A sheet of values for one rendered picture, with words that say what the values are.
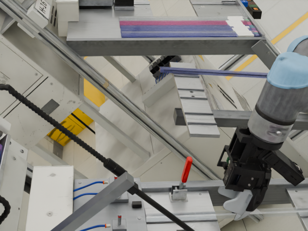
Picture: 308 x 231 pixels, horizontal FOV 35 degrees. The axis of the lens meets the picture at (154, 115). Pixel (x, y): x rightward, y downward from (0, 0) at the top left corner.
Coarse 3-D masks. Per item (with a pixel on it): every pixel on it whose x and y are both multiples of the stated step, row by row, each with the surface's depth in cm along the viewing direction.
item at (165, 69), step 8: (168, 72) 131; (176, 72) 131; (184, 72) 131; (192, 72) 131; (200, 72) 132; (208, 72) 132; (216, 72) 132; (224, 72) 132; (232, 72) 133; (240, 72) 134; (248, 72) 134; (256, 72) 135
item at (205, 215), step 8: (280, 208) 101; (288, 208) 102; (296, 208) 102; (304, 208) 102; (152, 216) 97; (160, 216) 97; (176, 216) 98; (184, 216) 98; (192, 216) 98; (200, 216) 98; (208, 216) 99; (216, 216) 99; (224, 216) 99; (232, 216) 99; (248, 216) 100; (256, 216) 100; (264, 216) 100; (272, 216) 101
